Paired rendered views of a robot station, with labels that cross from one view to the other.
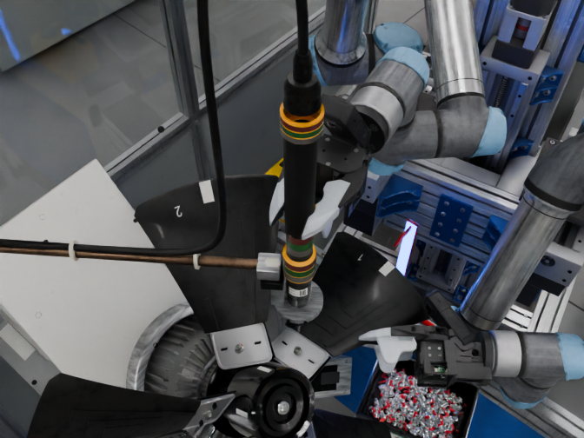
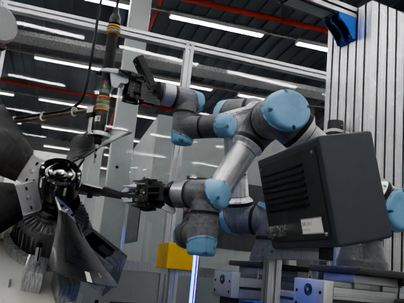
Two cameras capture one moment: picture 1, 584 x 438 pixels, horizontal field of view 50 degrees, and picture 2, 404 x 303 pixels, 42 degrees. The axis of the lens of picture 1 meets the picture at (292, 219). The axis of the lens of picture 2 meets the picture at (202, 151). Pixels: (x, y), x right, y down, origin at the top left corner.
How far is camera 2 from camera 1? 1.77 m
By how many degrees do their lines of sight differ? 71
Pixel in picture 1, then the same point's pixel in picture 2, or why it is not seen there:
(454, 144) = (204, 119)
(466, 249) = not seen: outside the picture
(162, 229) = (77, 140)
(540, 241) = (231, 156)
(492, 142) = (220, 119)
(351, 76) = (238, 217)
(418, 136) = (190, 117)
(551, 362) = (199, 181)
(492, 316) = not seen: hidden behind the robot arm
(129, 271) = not seen: hidden behind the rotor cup
